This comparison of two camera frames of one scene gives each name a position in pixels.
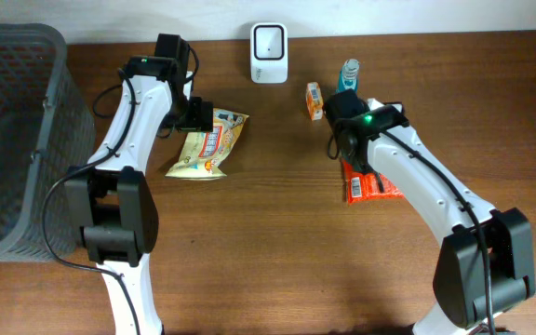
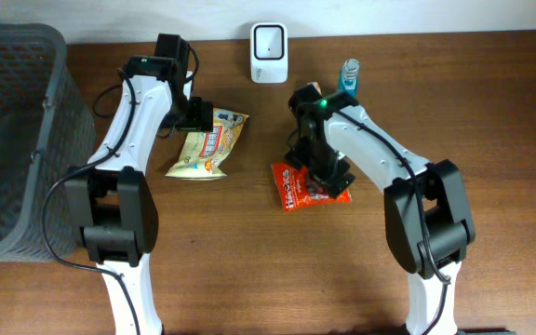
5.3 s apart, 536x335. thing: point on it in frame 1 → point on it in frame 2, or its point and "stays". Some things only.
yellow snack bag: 203,150 stays
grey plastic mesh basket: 32,121 stays
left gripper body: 198,116 stays
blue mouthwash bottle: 349,74 stays
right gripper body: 342,106 → 335,179
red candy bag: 364,187 → 296,189
